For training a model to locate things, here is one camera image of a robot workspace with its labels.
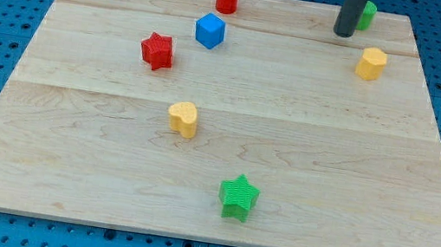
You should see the green star block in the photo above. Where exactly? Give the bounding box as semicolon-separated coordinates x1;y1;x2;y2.
218;174;260;223

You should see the red star block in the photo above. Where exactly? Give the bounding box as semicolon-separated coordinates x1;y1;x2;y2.
141;32;173;71

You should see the wooden board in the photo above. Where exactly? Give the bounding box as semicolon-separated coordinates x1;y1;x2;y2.
0;0;441;247

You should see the yellow heart block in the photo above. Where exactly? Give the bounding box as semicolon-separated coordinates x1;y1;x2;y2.
168;101;198;139

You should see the blue cube block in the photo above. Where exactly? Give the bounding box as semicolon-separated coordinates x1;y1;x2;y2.
195;13;225;49

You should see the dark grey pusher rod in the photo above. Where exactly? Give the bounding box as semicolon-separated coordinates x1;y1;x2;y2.
333;0;367;38

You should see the yellow hexagon block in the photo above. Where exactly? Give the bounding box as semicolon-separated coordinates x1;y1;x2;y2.
354;47;388;81

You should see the green cylinder block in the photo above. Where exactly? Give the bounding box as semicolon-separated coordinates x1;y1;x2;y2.
356;0;378;31

